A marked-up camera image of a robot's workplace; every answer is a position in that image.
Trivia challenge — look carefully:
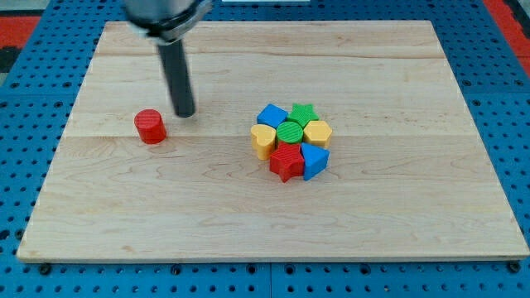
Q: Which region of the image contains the red star block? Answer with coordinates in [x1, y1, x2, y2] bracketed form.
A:
[269, 142, 305, 182]

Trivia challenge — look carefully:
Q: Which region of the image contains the yellow hexagon block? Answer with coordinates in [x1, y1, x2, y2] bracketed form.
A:
[303, 120, 333, 149]

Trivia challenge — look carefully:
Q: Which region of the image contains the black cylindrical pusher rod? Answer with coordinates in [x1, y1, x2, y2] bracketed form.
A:
[157, 40, 195, 118]

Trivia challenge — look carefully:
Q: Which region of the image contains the light wooden board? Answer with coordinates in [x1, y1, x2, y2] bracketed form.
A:
[17, 21, 529, 263]

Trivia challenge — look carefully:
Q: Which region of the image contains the red cylinder block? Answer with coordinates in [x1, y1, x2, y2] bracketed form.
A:
[133, 109, 166, 144]

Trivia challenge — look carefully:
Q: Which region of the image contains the blue cube block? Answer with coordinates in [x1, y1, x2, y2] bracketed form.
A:
[257, 103, 288, 128]

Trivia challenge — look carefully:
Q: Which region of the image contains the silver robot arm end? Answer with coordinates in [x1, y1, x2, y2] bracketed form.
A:
[123, 0, 213, 46]

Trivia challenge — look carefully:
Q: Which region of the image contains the green star block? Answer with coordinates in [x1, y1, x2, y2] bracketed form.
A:
[287, 103, 320, 128]

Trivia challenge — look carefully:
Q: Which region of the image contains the green cylinder block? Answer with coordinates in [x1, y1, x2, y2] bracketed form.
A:
[277, 122, 303, 144]

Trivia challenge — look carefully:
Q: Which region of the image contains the yellow heart block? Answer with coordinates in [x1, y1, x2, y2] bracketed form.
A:
[250, 124, 277, 161]

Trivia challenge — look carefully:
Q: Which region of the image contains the blue triangle block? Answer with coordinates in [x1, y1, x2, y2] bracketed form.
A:
[301, 142, 330, 180]

